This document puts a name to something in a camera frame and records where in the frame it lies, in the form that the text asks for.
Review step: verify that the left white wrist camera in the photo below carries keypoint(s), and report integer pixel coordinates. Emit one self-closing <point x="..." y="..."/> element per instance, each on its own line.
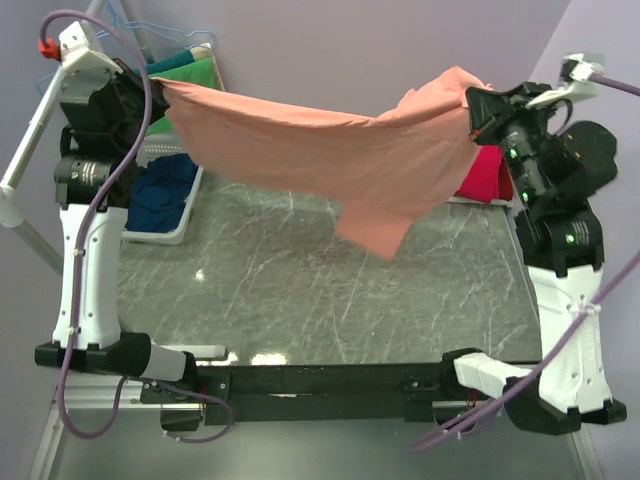
<point x="78" y="50"/>

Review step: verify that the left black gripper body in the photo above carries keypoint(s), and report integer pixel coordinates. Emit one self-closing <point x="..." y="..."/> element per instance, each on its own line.
<point x="132" y="92"/>

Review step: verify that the green towel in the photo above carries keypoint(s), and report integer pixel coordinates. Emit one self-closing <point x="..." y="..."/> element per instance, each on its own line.
<point x="182" y="74"/>

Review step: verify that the black base beam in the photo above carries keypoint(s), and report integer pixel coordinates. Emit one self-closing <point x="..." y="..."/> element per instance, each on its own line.
<point x="311" y="393"/>

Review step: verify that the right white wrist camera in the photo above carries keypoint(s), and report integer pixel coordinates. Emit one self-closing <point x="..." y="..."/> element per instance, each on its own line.
<point x="574" y="83"/>

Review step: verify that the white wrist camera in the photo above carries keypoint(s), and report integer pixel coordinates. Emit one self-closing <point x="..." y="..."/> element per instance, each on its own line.
<point x="78" y="50"/>
<point x="574" y="83"/>

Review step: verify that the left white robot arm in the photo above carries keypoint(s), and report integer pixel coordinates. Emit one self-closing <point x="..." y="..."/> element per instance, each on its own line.
<point x="93" y="194"/>

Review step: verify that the blue wire hanger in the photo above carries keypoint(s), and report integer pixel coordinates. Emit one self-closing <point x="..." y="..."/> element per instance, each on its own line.
<point x="154" y="42"/>

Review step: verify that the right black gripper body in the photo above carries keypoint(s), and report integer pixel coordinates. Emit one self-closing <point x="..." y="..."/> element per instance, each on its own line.
<point x="518" y="129"/>

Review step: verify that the salmon pink t shirt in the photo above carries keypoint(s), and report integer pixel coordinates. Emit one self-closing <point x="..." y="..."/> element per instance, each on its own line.
<point x="386" y="171"/>

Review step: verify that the folded white t shirt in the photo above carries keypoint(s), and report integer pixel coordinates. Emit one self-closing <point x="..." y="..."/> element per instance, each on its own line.
<point x="494" y="203"/>

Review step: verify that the white plastic laundry basket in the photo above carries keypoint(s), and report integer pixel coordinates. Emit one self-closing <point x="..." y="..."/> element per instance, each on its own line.
<point x="155" y="146"/>

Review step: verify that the teal towel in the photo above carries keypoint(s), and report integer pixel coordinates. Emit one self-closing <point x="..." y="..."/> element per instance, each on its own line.
<point x="183" y="58"/>

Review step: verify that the beige towel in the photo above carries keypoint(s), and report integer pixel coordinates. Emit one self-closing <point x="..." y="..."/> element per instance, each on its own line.
<point x="217" y="65"/>

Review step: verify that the folded magenta t shirt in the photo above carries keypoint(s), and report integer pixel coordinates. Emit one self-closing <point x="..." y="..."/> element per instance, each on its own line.
<point x="481" y="183"/>

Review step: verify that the white clothes rack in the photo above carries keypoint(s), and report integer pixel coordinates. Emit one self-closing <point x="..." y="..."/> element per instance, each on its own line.
<point x="49" y="88"/>

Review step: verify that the navy blue t shirt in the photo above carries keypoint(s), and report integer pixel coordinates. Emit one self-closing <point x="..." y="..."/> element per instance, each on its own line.
<point x="159" y="194"/>

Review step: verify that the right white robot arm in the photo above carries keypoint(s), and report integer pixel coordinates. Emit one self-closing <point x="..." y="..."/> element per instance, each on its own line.
<point x="562" y="243"/>

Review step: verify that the aluminium rail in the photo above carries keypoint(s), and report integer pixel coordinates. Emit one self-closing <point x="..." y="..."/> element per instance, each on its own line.
<point x="133" y="447"/>

